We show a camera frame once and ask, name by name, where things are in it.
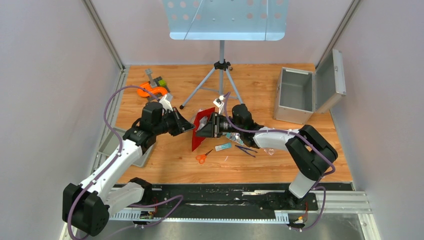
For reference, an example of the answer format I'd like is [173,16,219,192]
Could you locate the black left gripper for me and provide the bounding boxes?
[153,107,196,137]

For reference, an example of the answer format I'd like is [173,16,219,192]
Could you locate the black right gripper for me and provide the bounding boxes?
[196,111,243,138]

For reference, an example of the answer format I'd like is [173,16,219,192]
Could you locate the red first aid pouch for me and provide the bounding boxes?
[191,107,216,152]

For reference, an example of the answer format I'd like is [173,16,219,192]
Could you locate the blue plastic tweezers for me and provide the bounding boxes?
[235,145,258,158]

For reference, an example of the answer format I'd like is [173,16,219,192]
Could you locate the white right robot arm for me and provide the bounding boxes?
[195,104,338,209]

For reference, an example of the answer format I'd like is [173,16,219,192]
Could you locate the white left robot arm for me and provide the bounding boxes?
[62,102,195,237]

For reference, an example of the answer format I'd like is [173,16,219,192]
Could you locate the cotton swabs bag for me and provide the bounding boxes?
[190,109,210,132]

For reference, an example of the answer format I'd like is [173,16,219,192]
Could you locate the adhesive tape pack blue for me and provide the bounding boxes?
[225,132,244,146]

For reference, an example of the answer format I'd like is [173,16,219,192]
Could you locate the blue white sachet lower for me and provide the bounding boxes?
[214,142,232,152]

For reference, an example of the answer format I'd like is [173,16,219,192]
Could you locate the orange grey toy fixture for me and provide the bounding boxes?
[139,68,171,97]

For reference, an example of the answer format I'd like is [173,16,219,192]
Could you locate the grey plastic tray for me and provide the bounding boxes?
[94,132,157,170]

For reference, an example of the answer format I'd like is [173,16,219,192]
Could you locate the white pads zip bag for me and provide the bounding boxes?
[263,148,275,156]

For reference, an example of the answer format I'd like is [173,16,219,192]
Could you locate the grey metal case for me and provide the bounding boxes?
[273,49,347,125]

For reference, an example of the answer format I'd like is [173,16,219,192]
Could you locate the blue music stand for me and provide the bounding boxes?
[162,0,289,109]

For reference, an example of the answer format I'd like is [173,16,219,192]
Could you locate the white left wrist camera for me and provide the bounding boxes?
[159,93,174,114]

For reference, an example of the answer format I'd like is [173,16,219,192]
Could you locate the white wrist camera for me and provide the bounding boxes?
[159,93,174,114]
[212,95,225,108]

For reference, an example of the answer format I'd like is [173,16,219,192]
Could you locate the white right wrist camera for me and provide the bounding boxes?
[212,95,225,108]

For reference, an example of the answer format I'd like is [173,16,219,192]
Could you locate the orange handled scissors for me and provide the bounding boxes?
[195,149,213,165]

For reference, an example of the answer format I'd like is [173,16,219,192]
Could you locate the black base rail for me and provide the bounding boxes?
[112,181,355,221]

